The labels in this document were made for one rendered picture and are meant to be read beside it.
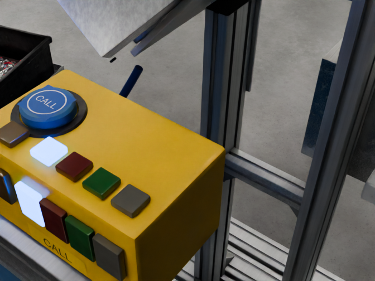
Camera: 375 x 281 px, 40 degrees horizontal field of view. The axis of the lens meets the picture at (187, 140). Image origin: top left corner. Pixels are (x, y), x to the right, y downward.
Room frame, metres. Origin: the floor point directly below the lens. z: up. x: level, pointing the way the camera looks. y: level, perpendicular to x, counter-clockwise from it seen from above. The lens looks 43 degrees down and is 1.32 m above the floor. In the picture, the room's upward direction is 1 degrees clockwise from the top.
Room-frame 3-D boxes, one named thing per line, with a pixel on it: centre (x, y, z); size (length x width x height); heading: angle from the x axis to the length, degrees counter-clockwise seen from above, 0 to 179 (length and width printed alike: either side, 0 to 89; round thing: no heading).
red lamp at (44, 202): (0.21, 0.09, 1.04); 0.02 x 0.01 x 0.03; 55
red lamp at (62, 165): (0.23, 0.07, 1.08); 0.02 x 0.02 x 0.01; 55
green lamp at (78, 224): (0.20, 0.07, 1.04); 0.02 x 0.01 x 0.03; 55
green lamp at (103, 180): (0.22, 0.05, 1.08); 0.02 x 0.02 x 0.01; 55
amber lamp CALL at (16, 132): (0.26, 0.12, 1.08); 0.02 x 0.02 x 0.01; 55
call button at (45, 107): (0.29, 0.10, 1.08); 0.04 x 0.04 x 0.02
